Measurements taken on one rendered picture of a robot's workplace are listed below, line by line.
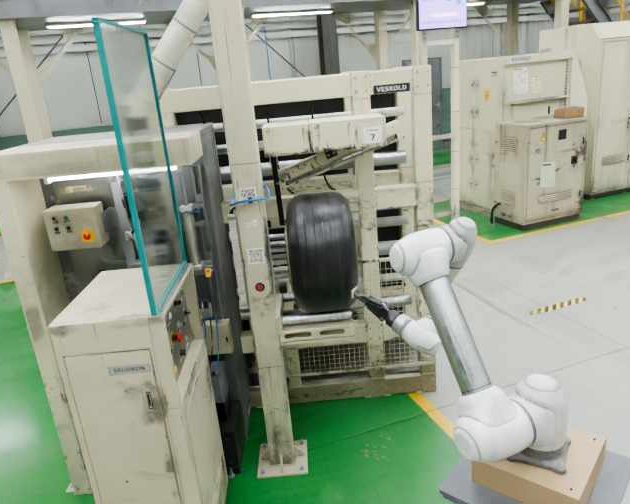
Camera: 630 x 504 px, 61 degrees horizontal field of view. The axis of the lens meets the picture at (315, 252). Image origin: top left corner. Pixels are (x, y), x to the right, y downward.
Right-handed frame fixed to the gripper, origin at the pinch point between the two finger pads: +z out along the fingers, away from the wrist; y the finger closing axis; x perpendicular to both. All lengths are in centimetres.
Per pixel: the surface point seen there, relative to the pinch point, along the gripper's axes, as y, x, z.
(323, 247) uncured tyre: -23.0, -3.7, 18.6
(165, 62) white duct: -72, 3, 123
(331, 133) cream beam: -39, 44, 57
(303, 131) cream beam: -41, 35, 66
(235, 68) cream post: -81, 10, 79
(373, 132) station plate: -38, 59, 42
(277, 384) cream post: 53, -40, 21
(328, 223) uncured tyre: -27.9, 5.1, 23.5
